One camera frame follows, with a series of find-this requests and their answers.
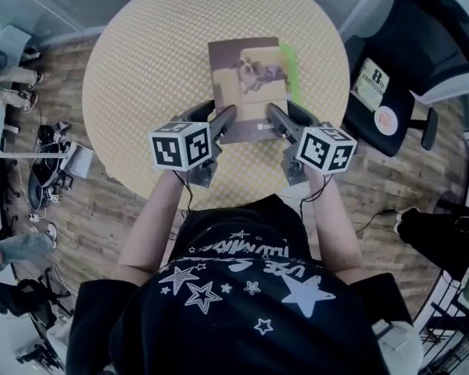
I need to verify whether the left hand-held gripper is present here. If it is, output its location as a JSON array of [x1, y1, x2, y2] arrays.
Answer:
[[148, 99, 239, 189]]

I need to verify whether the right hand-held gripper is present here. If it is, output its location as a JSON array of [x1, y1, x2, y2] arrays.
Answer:
[[265, 100, 358, 189]]

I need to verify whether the dog picture book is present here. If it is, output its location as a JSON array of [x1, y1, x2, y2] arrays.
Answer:
[[207, 36, 292, 145]]

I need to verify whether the person's left forearm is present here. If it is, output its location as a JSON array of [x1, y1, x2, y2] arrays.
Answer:
[[118, 167, 189, 277]]

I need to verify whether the person's right forearm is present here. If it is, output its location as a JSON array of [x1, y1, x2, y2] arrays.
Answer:
[[303, 167, 365, 285]]

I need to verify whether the yellow dotted tablecloth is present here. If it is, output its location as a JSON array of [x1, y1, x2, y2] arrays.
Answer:
[[81, 0, 352, 212]]

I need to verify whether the pale printed booklet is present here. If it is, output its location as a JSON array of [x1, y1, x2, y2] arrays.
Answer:
[[349, 56, 392, 113]]

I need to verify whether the round white orange disc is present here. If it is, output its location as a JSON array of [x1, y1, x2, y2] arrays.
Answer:
[[374, 105, 401, 136]]

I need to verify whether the white box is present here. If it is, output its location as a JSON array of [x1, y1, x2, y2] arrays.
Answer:
[[59, 141, 95, 180]]

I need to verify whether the black office chair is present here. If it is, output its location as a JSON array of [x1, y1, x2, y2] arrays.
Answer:
[[341, 0, 469, 159]]

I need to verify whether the black star print shirt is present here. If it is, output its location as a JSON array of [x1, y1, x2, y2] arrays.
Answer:
[[65, 193, 414, 375]]

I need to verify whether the small black chair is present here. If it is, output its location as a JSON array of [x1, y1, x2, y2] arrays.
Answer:
[[0, 277, 72, 328]]

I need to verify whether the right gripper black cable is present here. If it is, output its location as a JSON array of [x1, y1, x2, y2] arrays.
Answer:
[[299, 173, 334, 226]]

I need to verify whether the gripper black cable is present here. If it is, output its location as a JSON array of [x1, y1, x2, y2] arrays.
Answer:
[[299, 173, 334, 226], [173, 169, 195, 215]]

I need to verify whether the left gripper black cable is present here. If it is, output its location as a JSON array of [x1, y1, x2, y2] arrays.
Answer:
[[173, 169, 195, 215]]

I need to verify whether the black wire rack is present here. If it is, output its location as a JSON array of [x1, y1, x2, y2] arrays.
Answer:
[[417, 298, 469, 375]]

